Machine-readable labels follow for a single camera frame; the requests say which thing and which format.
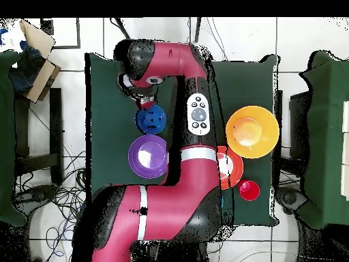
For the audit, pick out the small dark blue bowl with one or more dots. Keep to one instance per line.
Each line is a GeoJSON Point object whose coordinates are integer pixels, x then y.
{"type": "Point", "coordinates": [151, 120]}

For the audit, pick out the wide purple bowl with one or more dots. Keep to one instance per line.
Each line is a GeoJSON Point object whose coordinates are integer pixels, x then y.
{"type": "Point", "coordinates": [147, 157]}

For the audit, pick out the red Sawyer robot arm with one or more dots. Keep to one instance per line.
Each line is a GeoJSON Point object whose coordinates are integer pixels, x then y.
{"type": "Point", "coordinates": [169, 207]}

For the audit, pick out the black tripod leg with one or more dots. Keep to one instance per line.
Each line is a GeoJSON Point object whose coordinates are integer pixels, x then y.
{"type": "Point", "coordinates": [121, 27]}

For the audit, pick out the short black leg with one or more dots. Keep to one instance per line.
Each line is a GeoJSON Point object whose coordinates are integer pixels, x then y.
{"type": "Point", "coordinates": [197, 30]}

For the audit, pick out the dark green tablecloth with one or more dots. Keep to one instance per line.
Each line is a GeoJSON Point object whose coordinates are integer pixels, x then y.
{"type": "Point", "coordinates": [245, 82]}

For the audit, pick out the yellow bowl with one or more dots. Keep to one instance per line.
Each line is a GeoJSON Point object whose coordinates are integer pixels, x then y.
{"type": "Point", "coordinates": [252, 131]}

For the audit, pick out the wide orange bowl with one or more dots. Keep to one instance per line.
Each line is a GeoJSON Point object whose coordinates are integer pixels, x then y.
{"type": "Point", "coordinates": [234, 169]}

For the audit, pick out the cardboard box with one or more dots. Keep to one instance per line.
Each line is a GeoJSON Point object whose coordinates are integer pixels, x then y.
{"type": "Point", "coordinates": [41, 82]}

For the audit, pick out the blue cloth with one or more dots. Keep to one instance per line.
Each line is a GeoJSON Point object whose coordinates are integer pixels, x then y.
{"type": "Point", "coordinates": [26, 71]}

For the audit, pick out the red cup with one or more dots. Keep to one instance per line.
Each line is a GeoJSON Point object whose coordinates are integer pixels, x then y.
{"type": "Point", "coordinates": [249, 190]}

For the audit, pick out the black chair base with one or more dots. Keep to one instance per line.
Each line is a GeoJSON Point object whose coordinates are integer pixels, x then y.
{"type": "Point", "coordinates": [35, 195]}
{"type": "Point", "coordinates": [290, 198]}

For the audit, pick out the green covered table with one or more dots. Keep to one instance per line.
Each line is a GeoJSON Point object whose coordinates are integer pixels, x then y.
{"type": "Point", "coordinates": [5, 136]}
{"type": "Point", "coordinates": [327, 136]}

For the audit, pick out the white boxes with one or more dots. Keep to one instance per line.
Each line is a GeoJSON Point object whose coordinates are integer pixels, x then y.
{"type": "Point", "coordinates": [345, 150]}

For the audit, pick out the black stool frame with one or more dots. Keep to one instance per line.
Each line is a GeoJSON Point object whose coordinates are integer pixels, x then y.
{"type": "Point", "coordinates": [56, 122]}

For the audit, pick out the thin black frame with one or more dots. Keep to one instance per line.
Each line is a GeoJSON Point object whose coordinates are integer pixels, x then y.
{"type": "Point", "coordinates": [78, 35]}

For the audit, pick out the black chair frame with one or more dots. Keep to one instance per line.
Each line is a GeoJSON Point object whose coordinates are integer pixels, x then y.
{"type": "Point", "coordinates": [298, 122]}

